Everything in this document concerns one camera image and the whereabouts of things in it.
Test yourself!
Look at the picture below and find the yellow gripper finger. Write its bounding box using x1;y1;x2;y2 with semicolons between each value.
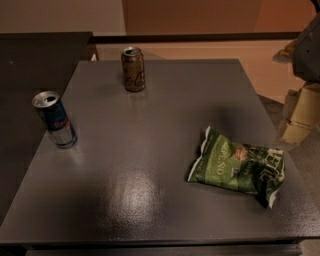
280;83;320;144

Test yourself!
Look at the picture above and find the orange soda can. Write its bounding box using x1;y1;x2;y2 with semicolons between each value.
121;46;145;92

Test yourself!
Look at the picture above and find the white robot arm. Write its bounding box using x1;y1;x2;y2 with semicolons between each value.
280;13;320;144

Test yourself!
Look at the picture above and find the blue silver redbull can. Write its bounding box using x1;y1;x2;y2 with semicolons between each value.
32;91;77;148

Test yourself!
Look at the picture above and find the green jalapeno chips bag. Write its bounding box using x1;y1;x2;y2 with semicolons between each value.
187;126;285;208

